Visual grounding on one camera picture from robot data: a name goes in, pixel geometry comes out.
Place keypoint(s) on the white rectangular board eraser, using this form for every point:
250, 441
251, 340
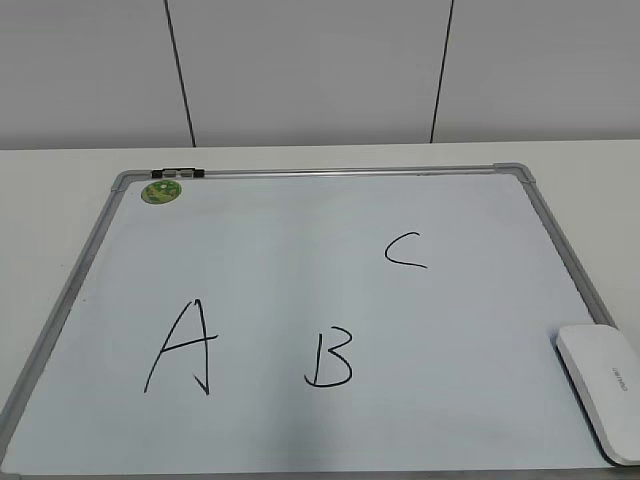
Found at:
604, 369

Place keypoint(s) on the round green magnet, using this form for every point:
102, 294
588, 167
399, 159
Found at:
161, 192

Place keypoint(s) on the white board with grey frame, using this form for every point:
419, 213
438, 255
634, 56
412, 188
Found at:
373, 323

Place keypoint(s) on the black and silver frame clip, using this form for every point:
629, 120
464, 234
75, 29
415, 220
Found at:
166, 173

